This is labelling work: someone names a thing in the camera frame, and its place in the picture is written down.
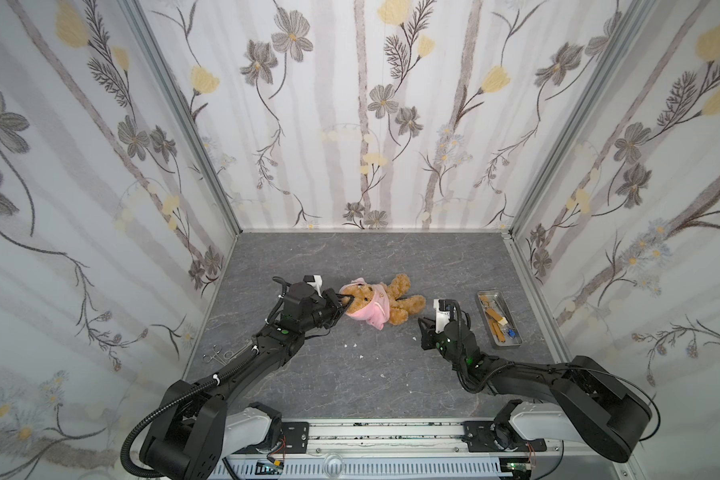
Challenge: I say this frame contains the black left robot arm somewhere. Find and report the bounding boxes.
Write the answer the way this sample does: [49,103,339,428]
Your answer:
[120,275,353,479]

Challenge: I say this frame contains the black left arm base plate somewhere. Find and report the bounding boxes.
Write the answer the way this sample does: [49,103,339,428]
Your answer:
[255,421,310,454]

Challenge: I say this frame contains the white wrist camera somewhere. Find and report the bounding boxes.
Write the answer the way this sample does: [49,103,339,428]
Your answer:
[303,274,323,296]
[433,299,453,334]

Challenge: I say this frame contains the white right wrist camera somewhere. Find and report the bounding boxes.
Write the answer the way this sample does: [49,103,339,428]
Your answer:
[433,299,453,334]

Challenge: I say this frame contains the silver surgical scissors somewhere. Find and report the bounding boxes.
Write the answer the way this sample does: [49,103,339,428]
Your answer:
[201,341,252,366]

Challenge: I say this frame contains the metal tray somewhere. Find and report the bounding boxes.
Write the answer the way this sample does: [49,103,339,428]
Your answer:
[476,290,523,349]

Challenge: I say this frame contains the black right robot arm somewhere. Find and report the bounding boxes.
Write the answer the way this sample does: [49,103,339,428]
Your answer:
[418,299,653,463]

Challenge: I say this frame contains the pink bear hoodie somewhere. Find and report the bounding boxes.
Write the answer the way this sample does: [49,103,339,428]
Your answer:
[340,278,390,330]

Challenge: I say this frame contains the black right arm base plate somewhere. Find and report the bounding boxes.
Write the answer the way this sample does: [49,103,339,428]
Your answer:
[462,420,547,453]

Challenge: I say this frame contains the brown plush teddy bear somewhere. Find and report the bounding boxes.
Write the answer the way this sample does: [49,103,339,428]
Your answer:
[376,274,427,328]

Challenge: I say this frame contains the wooden pieces in tray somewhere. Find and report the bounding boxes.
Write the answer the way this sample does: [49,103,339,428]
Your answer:
[479,294,518,346]

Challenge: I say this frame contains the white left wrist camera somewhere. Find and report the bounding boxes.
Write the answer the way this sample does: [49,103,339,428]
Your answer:
[303,274,323,296]

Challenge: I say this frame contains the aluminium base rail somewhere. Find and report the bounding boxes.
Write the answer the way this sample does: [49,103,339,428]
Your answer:
[203,416,631,480]

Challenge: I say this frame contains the black corrugated cable conduit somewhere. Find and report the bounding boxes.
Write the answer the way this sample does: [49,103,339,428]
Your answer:
[118,359,253,480]

